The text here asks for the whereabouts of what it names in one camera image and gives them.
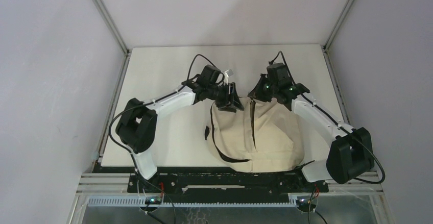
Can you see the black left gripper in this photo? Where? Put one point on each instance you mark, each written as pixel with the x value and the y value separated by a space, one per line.
pixel 231 101

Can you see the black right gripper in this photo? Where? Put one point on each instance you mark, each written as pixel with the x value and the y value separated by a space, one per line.
pixel 256 92

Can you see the cream canvas student bag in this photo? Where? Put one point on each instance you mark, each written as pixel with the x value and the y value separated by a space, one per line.
pixel 264 137

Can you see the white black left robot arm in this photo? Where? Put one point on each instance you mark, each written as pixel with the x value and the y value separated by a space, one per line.
pixel 136 125

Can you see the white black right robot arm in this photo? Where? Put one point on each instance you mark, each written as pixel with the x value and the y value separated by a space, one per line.
pixel 350 154

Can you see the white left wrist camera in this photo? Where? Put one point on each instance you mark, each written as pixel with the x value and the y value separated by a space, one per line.
pixel 227 74

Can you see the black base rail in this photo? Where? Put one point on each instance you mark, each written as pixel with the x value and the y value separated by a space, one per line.
pixel 218 185

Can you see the aluminium frame right post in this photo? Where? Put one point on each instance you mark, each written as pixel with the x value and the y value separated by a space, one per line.
pixel 336 28

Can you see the aluminium frame post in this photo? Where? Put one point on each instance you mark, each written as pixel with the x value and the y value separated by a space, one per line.
pixel 111 25
pixel 336 28

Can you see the aluminium frame left post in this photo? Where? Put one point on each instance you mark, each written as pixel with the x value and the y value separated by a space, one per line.
pixel 111 25

